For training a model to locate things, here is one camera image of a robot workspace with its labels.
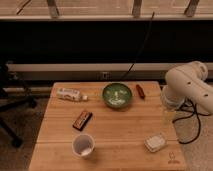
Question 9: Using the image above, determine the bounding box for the dark brown eraser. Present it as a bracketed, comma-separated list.
[73, 111, 93, 131]

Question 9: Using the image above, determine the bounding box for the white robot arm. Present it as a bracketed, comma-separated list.
[160, 61, 213, 114]

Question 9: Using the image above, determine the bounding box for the green ceramic bowl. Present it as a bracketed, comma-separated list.
[102, 83, 132, 109]

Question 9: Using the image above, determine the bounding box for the small red-brown stick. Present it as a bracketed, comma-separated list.
[136, 84, 145, 99]

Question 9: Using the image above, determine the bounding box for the white baseboard heater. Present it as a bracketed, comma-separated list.
[7, 63, 179, 81]

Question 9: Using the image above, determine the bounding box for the white plastic bottle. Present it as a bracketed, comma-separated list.
[56, 88, 88, 102]

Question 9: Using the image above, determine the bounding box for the black office chair base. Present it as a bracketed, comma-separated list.
[0, 62, 37, 148]

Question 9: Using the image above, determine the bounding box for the black cable on floor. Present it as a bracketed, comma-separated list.
[172, 99, 213, 145]

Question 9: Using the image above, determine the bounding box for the black hanging cable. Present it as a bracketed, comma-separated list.
[119, 11, 156, 82]

